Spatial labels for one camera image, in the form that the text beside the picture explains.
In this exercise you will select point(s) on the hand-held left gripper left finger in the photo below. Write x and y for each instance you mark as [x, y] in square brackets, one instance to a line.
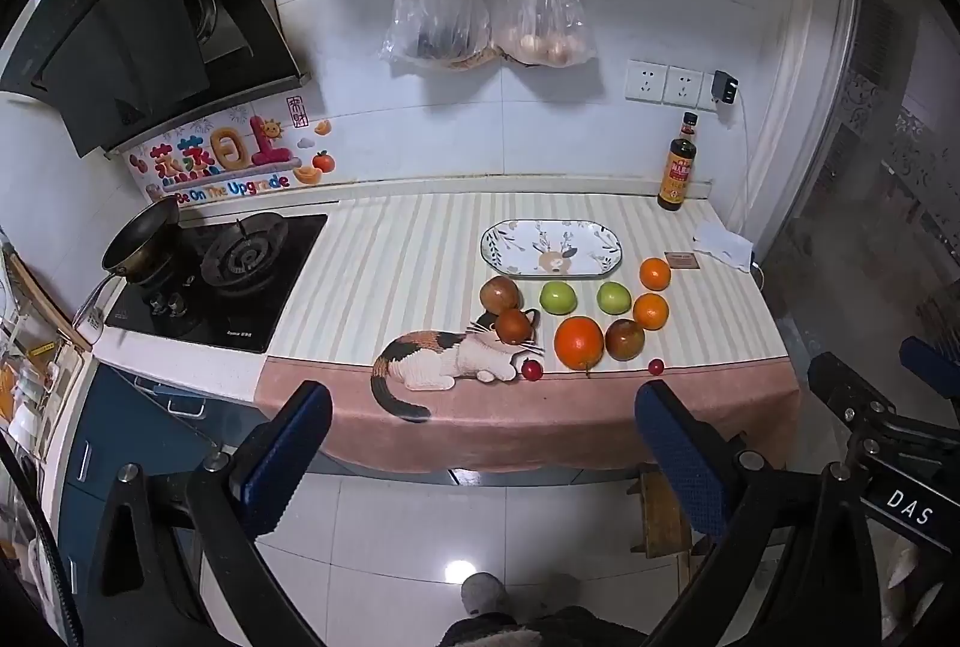
[289, 452]

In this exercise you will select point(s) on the black range hood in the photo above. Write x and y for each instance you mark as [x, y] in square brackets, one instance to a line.
[150, 17]

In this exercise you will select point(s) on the person's dark trousers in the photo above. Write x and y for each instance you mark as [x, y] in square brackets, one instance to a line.
[570, 628]

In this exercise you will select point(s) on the clear plastic bag with onions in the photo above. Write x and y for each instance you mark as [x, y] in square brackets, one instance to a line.
[540, 29]

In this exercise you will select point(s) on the green apple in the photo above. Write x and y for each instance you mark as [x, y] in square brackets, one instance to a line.
[559, 297]
[615, 297]

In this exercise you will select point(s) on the small orange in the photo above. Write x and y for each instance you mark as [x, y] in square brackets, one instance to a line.
[650, 310]
[655, 274]

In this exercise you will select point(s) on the patterned oval ceramic plate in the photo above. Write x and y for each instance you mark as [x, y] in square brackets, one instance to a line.
[551, 250]

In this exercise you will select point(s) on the black gas stove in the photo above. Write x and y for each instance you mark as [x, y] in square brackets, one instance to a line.
[247, 310]

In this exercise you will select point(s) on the white paper tissue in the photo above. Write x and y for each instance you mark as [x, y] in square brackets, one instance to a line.
[724, 242]

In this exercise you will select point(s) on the brown label patch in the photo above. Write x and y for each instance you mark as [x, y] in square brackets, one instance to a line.
[682, 260]

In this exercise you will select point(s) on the striped cat print table mat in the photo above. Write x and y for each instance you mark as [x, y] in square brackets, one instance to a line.
[390, 257]

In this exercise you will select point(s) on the cluttered kitchen shelf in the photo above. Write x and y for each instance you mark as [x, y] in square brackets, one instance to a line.
[37, 377]

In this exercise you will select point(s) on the colourful wall sticker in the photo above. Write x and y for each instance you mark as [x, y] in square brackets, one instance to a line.
[225, 148]

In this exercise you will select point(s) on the large orange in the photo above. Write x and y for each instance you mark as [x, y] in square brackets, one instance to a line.
[579, 342]

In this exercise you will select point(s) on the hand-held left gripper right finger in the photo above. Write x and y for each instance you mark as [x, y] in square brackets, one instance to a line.
[682, 459]

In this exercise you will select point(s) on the wooden stool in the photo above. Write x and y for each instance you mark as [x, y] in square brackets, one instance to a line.
[664, 512]

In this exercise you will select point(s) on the white wall socket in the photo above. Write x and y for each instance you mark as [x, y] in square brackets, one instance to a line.
[646, 82]
[685, 86]

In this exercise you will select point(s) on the red cherry tomato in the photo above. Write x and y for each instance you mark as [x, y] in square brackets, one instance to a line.
[656, 366]
[532, 370]

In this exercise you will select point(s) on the person's grey slipper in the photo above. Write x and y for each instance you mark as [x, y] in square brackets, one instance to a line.
[484, 593]

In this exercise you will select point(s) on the dark sauce bottle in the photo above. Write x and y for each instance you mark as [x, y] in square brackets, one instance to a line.
[677, 175]

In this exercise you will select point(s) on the dark red green tomato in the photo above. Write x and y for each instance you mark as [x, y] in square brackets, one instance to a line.
[501, 295]
[514, 325]
[625, 338]

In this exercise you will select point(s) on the blue kitchen cabinet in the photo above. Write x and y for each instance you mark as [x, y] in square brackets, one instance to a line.
[112, 415]

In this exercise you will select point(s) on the black plug adapter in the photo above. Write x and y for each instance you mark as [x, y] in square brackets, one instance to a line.
[724, 88]

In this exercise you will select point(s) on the dark frying pan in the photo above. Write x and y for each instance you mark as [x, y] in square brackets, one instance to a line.
[142, 235]

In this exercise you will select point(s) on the frosted glass door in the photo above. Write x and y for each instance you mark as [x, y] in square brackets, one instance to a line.
[885, 167]

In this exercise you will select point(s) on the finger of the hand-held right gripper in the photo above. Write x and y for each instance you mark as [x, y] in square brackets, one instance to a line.
[847, 385]
[930, 356]

